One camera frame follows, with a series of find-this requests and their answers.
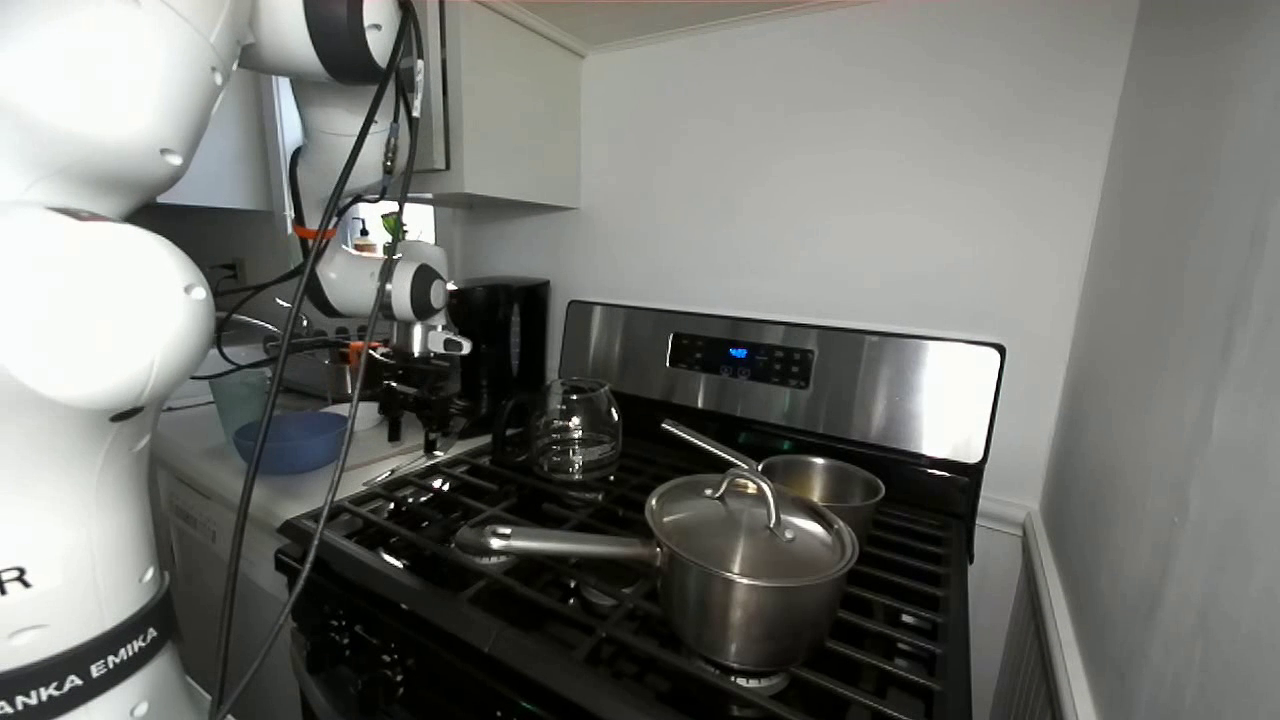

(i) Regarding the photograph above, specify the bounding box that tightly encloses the blue bowl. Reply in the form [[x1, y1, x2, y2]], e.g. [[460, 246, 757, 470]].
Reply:
[[232, 411, 349, 476]]

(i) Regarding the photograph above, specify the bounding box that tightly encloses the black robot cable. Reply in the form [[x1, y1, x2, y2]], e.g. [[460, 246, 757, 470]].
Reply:
[[204, 0, 428, 720]]

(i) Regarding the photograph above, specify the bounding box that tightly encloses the white wall cabinet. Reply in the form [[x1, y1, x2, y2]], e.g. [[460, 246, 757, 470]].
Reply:
[[164, 0, 582, 211]]

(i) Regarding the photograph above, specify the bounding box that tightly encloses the glass coffee carafe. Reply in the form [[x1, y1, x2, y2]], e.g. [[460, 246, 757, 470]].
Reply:
[[491, 380, 626, 482]]

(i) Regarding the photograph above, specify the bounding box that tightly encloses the steel saucepan with lid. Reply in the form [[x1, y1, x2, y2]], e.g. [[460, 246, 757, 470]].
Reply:
[[455, 470, 860, 674]]

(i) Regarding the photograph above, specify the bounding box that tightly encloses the black gas stove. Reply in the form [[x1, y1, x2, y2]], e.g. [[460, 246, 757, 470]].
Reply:
[[277, 299, 1004, 720]]

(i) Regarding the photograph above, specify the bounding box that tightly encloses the small open steel saucepan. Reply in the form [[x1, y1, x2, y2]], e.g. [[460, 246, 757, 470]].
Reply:
[[665, 418, 890, 534]]

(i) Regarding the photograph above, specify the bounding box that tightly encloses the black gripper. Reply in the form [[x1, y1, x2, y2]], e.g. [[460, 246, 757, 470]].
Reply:
[[377, 320, 472, 447]]

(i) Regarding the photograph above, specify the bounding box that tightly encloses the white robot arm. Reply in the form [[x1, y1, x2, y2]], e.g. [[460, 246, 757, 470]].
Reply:
[[0, 0, 422, 720]]

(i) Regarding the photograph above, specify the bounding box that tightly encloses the black coffee maker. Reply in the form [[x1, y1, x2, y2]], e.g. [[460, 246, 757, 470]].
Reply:
[[454, 274, 553, 433]]

